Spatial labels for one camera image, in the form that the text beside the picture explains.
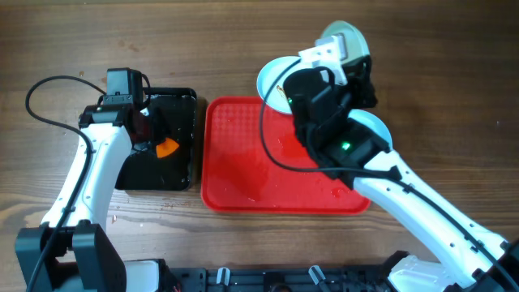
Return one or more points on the black rectangular water tray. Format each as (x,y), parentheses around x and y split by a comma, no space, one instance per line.
(143,170)

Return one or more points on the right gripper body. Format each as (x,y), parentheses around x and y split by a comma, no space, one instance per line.
(354,94)

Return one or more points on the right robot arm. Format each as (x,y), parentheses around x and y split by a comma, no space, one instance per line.
(357,152)

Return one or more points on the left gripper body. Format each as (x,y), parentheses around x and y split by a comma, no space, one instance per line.
(152,132)

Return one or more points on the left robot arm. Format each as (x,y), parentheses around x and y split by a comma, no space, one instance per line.
(69,250)

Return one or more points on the orange sponge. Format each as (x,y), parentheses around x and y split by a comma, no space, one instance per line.
(166,148)

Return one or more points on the light blue plate bottom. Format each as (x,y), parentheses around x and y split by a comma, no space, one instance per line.
(352,42)

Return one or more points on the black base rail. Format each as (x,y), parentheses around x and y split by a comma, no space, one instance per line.
(343,279)

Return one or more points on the light blue plate right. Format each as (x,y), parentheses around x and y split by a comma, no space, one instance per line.
(373,122)

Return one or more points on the light blue plate top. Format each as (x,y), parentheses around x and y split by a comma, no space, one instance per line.
(269,83)

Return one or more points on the red plastic serving tray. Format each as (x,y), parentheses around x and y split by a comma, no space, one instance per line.
(238,177)

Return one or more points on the light blue plate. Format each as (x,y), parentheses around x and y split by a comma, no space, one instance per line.
(269,83)
(373,122)
(352,42)

